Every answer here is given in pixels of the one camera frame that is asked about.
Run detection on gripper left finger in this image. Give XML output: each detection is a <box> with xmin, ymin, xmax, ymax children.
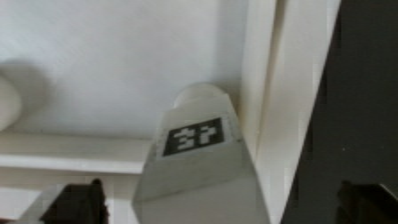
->
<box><xmin>20</xmin><ymin>179</ymin><xmax>109</xmax><ymax>224</ymax></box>

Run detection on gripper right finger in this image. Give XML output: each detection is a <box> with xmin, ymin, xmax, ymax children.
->
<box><xmin>336</xmin><ymin>181</ymin><xmax>398</xmax><ymax>224</ymax></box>

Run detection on white square table top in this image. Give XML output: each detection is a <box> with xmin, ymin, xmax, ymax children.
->
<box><xmin>0</xmin><ymin>0</ymin><xmax>342</xmax><ymax>222</ymax></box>

